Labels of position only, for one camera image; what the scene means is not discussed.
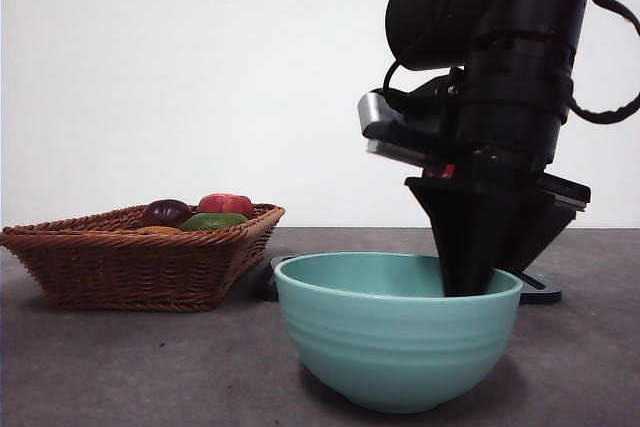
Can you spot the brown wicker basket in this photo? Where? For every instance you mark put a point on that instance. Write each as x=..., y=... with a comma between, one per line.
x=130, y=267

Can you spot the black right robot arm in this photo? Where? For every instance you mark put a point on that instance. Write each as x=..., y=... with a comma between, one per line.
x=520, y=72

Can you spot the red apple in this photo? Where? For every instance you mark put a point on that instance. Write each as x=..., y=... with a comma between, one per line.
x=225, y=204

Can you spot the dark purple round fruit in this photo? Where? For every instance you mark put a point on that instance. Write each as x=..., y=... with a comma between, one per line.
x=165, y=212

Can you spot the green avocado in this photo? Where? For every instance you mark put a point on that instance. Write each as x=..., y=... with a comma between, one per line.
x=215, y=222

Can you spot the pale grey right wrist camera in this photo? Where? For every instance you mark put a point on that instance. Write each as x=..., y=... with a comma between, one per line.
x=372, y=112

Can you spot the black rectangular tray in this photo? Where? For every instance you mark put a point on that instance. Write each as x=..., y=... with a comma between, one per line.
x=542, y=296

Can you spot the teal ceramic bowl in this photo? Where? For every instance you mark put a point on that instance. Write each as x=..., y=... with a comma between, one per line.
x=395, y=352

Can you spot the brown kiwifruit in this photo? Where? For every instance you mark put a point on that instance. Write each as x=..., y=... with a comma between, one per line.
x=160, y=230

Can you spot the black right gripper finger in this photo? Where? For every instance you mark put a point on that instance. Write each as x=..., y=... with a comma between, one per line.
x=470, y=232
x=540, y=227

